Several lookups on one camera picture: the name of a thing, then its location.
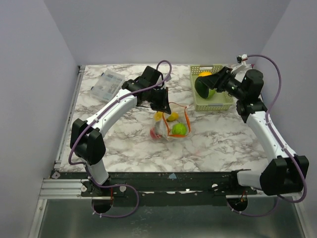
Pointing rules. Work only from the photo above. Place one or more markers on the aluminium frame rail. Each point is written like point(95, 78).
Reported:
point(61, 189)

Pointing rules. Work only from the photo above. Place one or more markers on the green cucumber toy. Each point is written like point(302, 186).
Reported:
point(158, 116)

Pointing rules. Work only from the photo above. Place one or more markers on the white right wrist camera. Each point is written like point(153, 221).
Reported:
point(241, 60)

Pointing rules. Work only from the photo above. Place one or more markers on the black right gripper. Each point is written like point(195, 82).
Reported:
point(223, 79)

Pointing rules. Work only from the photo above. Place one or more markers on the clear zip bag orange zipper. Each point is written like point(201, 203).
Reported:
point(181, 109)

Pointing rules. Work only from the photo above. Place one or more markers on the pale green perforated basket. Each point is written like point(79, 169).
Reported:
point(219, 101)

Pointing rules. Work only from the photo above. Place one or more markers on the peach toy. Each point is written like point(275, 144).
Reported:
point(154, 135)

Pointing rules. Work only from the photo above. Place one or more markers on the grey oyster mushroom toy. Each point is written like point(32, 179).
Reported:
point(161, 129)

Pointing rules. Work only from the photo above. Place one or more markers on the yellow banana toy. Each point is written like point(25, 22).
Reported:
point(172, 117)

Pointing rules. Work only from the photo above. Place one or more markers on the green cabbage toy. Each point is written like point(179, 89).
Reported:
point(202, 89)

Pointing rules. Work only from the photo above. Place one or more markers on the small bright green vegetable toy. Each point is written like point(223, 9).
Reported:
point(179, 129)

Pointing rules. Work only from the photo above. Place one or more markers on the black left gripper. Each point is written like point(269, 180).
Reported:
point(164, 105)

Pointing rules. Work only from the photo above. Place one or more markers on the clear plastic organizer box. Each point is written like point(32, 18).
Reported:
point(107, 86)

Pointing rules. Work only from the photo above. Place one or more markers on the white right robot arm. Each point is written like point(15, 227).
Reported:
point(286, 170)

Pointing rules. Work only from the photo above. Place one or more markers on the yellow round fruit toy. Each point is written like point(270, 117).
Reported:
point(205, 73)

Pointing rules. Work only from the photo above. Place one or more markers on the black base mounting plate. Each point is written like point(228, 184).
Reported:
point(154, 189)

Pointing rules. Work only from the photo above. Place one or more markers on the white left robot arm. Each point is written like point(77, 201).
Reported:
point(87, 136)

